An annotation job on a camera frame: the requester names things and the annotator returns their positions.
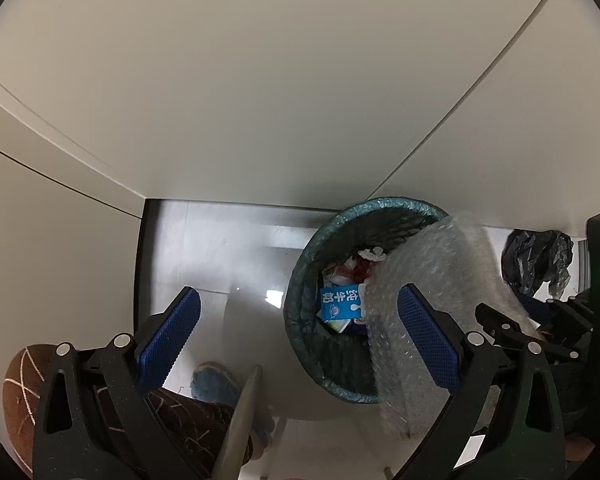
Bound black plastic bag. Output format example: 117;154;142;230
501;229;575;297

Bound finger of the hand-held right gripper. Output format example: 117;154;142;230
519;294;556;328
474;302;543;353

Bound blue slipper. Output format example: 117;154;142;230
190;362;276;446

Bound blue milk carton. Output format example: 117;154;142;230
319;284;367;322

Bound bubble wrap sheet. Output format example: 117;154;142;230
366;210;543;438

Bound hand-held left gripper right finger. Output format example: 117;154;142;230
397;284;570;480

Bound grey metal leg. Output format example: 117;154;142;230
211;365;264;480

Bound green mesh waste basket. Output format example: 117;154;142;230
284;197;451;406

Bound white tissue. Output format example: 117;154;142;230
357;246;390;264

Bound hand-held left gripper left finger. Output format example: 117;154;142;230
32;286;202;480

